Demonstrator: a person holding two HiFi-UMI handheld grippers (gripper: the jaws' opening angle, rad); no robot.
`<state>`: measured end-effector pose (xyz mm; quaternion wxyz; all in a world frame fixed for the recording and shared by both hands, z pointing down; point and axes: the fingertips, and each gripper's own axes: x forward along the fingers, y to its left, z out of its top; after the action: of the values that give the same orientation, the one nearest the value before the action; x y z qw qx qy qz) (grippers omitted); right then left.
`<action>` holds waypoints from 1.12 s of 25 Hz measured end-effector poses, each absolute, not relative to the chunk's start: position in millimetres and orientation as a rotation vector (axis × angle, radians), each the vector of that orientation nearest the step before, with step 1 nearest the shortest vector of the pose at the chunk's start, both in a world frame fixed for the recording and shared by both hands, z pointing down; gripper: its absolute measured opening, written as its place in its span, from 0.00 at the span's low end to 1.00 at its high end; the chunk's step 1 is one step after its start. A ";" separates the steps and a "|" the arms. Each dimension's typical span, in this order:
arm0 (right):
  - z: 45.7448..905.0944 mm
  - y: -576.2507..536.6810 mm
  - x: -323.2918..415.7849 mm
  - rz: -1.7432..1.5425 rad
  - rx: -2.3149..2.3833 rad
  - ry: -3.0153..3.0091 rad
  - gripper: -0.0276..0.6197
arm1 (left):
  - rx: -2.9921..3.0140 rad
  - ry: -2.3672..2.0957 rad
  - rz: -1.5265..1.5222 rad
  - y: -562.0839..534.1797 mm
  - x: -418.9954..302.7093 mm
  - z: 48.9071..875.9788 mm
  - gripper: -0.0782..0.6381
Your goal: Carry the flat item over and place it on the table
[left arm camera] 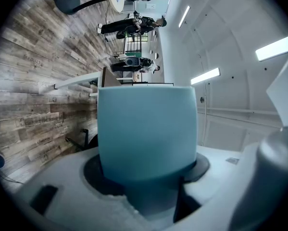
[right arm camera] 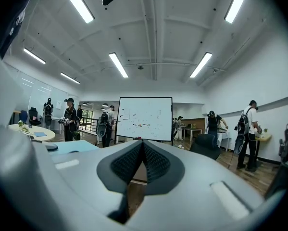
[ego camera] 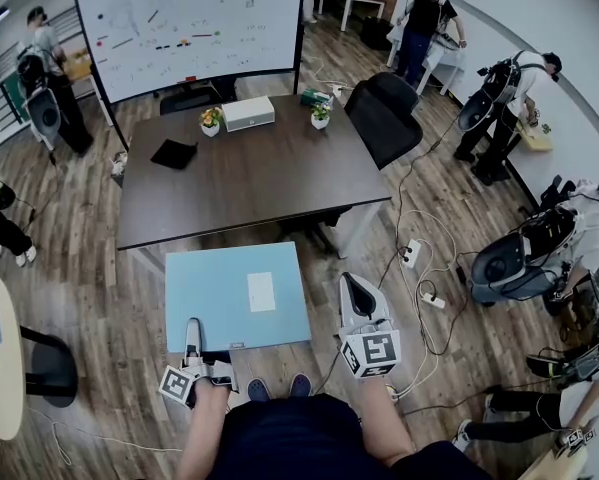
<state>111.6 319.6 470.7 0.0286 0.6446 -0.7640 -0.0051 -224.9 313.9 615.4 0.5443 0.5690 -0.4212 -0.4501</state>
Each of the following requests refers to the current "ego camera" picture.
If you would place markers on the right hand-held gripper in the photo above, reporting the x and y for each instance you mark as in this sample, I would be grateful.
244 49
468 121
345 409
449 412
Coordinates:
366 330

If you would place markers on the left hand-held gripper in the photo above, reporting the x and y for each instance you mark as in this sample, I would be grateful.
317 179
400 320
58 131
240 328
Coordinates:
221 372

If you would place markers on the light blue item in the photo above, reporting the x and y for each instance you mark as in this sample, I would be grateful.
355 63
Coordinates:
219 293

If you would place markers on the person's right forearm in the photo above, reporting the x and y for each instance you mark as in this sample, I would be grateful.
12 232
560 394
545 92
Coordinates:
386 418

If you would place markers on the person's left forearm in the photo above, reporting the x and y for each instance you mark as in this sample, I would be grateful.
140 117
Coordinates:
204 433

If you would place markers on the black flat pouch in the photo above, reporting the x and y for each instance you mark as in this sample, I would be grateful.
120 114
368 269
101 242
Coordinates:
173 154

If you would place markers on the white power strip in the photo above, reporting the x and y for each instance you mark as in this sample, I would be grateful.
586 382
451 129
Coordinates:
411 253
434 300

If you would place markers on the person's left blue shoe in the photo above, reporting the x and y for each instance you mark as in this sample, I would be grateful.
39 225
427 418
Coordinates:
259 389

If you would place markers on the person's blue shoe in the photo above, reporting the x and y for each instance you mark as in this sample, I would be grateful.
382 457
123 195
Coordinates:
259 389
301 385

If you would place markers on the person's right blue shoe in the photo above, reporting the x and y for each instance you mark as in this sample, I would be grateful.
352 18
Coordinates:
301 385

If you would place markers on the person's dark clothing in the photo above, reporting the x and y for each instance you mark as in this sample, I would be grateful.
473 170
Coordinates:
299 443

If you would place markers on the black round stool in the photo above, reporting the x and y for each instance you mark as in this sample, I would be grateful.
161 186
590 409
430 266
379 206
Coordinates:
51 368

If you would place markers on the dark wooden table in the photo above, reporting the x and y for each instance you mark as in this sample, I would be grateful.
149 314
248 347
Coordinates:
259 178

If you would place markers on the round beige table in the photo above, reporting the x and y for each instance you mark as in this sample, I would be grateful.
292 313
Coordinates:
1 393

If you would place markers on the potted plant with orange flowers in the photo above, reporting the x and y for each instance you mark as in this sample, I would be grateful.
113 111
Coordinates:
210 120

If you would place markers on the black mesh office chair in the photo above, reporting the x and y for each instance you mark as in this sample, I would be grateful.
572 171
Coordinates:
384 113

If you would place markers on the small green potted plant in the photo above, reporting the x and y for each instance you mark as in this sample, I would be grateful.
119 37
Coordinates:
320 115

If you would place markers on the white rectangular box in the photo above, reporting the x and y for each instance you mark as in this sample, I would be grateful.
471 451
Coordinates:
248 113

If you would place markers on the green tissue box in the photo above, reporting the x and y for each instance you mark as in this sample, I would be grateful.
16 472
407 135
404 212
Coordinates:
314 97

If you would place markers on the yellow wooden tray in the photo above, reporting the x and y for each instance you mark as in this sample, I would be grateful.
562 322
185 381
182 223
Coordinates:
536 140

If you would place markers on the white desk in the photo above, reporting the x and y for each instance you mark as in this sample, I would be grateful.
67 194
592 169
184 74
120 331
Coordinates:
446 60

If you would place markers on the large whiteboard on stand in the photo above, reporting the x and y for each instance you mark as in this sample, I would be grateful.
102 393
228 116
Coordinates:
189 23

